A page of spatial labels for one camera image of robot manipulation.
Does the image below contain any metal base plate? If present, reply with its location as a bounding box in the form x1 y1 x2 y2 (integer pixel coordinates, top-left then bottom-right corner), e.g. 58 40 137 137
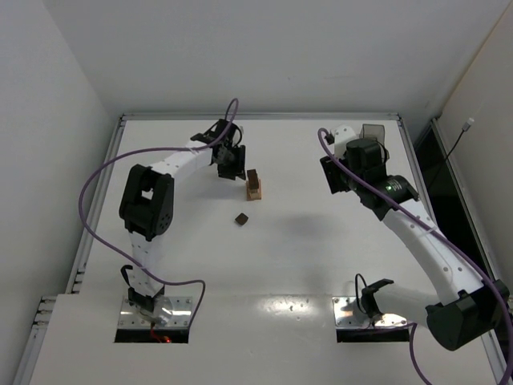
117 296 193 330
332 296 410 331

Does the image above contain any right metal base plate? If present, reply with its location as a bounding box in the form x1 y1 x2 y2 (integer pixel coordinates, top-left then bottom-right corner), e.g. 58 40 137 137
332 296 410 331

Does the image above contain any black wall cable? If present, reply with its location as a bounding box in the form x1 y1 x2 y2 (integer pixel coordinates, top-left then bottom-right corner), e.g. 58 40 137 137
443 117 475 161

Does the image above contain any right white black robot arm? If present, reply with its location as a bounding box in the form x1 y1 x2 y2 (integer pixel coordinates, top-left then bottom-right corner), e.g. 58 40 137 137
319 130 510 351

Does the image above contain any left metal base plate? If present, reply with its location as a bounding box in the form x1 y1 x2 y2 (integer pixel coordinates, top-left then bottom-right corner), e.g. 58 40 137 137
117 296 193 330

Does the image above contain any long light wood block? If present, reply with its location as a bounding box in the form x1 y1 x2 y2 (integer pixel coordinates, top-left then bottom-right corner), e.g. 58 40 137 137
247 189 258 201

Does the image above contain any smoky transparent plastic bin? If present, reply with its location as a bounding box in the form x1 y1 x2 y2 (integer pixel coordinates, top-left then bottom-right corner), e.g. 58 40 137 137
360 124 386 144

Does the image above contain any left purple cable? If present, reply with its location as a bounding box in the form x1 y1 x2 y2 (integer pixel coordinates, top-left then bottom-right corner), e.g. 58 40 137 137
78 98 241 330

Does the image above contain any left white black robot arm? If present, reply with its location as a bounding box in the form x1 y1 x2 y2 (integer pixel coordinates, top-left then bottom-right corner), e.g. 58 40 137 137
119 119 246 315

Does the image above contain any dark wood small block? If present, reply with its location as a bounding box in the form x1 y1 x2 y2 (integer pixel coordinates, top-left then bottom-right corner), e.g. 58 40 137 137
235 213 248 226

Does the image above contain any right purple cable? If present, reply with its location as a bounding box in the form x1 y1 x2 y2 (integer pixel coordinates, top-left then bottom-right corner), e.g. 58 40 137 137
317 128 513 385

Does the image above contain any purple cable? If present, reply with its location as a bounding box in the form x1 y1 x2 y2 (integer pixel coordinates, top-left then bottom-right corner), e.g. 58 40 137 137
78 98 241 330
317 128 513 385

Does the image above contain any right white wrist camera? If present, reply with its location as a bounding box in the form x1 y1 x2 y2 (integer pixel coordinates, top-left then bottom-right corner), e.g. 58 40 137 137
325 124 359 160

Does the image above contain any dark wood arch block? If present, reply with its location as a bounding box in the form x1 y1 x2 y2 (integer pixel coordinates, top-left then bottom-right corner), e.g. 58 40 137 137
247 169 260 190

